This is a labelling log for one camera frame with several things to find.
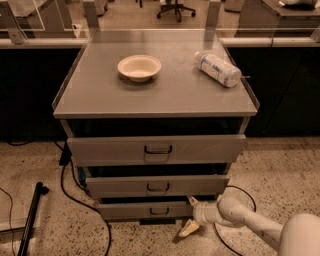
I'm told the white horizontal rail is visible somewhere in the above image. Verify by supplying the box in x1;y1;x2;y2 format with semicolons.
0;37;320;49

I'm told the black floor cable right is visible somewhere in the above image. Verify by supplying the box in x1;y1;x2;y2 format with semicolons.
212;185;257;256

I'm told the grey top drawer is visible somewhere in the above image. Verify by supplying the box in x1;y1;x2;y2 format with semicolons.
68;135;246;167

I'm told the grey middle drawer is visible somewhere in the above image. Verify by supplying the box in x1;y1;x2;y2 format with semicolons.
86;175;229;198

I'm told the clear plastic water bottle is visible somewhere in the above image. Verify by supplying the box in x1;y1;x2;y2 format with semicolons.
194;51;242;88

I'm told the thin black cable far left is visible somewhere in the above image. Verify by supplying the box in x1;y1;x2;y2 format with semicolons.
0;186;17;256

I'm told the black floor cable left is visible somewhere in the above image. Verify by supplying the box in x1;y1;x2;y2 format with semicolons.
53;139;113;256

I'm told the grey metal drawer cabinet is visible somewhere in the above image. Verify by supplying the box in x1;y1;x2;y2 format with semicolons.
52;28;261;226

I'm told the white paper bowl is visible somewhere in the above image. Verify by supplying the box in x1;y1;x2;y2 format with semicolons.
117;55;162;83

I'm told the black floor cable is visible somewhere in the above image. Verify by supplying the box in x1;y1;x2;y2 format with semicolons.
53;139;113;256
212;185;257;256

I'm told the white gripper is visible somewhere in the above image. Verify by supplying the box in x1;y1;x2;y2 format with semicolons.
179;196;222;238

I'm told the black office chair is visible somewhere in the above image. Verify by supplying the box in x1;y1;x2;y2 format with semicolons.
156;0;196;23

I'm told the grey bottom drawer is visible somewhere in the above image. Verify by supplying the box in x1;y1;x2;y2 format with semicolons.
98;201;193;221

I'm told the grey drawer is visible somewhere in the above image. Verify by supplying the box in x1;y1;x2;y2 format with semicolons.
68;135;246;167
98;201;193;221
86;175;229;198

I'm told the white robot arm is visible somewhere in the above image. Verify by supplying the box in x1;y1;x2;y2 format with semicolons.
179;196;320;256

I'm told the black metal stand bar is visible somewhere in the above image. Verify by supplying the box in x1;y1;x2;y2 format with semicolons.
17;182;49;256

